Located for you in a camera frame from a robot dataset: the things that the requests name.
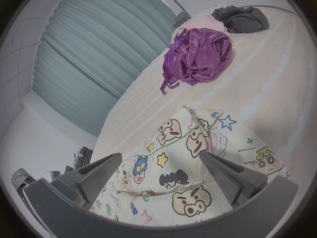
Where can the blue-green curtain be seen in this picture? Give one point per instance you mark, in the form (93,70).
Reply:
(111,21)
(74,88)

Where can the dark grey low cabinet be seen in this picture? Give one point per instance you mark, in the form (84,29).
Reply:
(84,157)

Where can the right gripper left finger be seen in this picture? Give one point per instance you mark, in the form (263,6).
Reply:
(94,177)

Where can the cream pillow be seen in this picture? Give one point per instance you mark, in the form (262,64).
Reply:
(198,15)

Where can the black garment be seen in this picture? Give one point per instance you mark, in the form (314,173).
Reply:
(242,18)

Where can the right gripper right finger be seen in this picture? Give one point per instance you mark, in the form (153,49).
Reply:
(230,177)

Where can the bed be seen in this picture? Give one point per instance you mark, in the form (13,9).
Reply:
(260,71)

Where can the grey bedside table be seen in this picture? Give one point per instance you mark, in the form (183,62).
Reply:
(180,18)

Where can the pink garment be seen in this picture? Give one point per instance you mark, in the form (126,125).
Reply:
(213,23)

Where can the purple satin garment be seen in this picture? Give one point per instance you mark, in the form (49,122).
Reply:
(198,56)

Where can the white printed pyjama top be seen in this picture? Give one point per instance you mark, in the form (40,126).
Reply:
(173,142)

